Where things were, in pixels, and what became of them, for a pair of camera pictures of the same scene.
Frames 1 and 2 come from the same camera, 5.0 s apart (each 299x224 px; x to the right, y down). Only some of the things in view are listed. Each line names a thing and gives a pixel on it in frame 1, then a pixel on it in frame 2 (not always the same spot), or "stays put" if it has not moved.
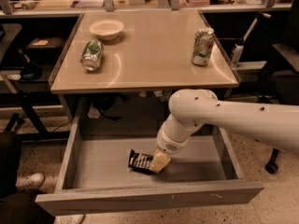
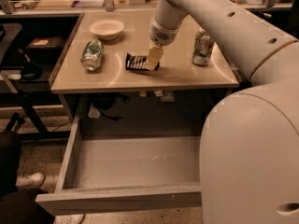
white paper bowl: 106,29 stays put
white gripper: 167,146 -> 161,35
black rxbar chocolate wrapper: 140,161 -> 138,63
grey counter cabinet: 125,66 stays put
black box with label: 45,47 stays put
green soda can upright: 202,47 stays put
